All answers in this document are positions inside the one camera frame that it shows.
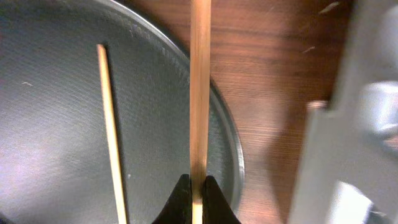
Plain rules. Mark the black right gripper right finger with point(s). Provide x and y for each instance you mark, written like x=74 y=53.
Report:
x=216 y=210

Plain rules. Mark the round black serving tray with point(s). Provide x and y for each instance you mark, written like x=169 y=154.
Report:
x=54 y=154

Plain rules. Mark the grey dishwasher rack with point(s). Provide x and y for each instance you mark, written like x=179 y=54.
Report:
x=348 y=169

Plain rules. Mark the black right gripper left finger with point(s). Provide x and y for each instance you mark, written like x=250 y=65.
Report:
x=178 y=207

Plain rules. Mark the wooden chopstick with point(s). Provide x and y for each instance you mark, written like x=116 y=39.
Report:
x=111 y=133
x=200 y=30

